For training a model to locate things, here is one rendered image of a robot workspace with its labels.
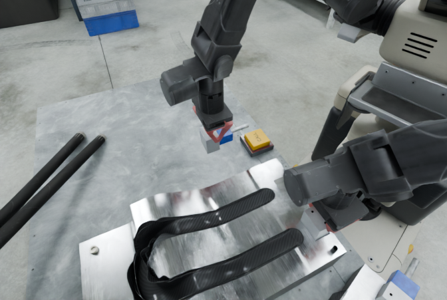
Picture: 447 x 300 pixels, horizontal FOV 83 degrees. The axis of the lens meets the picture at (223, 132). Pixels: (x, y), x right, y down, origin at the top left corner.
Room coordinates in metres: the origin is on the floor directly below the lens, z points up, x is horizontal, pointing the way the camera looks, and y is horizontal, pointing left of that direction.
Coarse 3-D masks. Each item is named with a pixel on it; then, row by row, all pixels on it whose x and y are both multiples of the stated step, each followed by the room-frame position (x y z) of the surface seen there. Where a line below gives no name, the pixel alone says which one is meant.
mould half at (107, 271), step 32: (192, 192) 0.30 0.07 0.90; (224, 192) 0.31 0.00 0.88; (128, 224) 0.24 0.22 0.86; (224, 224) 0.23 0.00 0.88; (256, 224) 0.23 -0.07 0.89; (288, 224) 0.23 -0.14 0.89; (96, 256) 0.17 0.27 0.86; (128, 256) 0.17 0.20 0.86; (160, 256) 0.15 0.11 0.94; (192, 256) 0.15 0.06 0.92; (224, 256) 0.16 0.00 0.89; (288, 256) 0.17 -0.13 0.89; (320, 256) 0.16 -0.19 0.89; (96, 288) 0.12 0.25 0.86; (128, 288) 0.12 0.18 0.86; (224, 288) 0.11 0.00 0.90; (256, 288) 0.11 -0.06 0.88; (288, 288) 0.12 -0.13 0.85
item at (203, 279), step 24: (264, 192) 0.31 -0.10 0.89; (192, 216) 0.24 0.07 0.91; (216, 216) 0.25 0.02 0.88; (240, 216) 0.25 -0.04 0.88; (144, 240) 0.19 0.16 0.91; (288, 240) 0.20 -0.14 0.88; (144, 264) 0.15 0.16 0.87; (216, 264) 0.15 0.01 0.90; (240, 264) 0.15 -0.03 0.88; (264, 264) 0.15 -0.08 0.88; (144, 288) 0.11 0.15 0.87; (168, 288) 0.11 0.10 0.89; (192, 288) 0.10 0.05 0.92
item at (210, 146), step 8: (200, 128) 0.45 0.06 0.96; (232, 128) 0.47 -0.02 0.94; (240, 128) 0.47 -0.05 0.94; (200, 136) 0.45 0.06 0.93; (208, 136) 0.42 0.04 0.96; (216, 136) 0.42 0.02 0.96; (224, 136) 0.43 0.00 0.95; (232, 136) 0.44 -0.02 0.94; (208, 144) 0.41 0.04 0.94; (216, 144) 0.42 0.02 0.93; (208, 152) 0.41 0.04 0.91
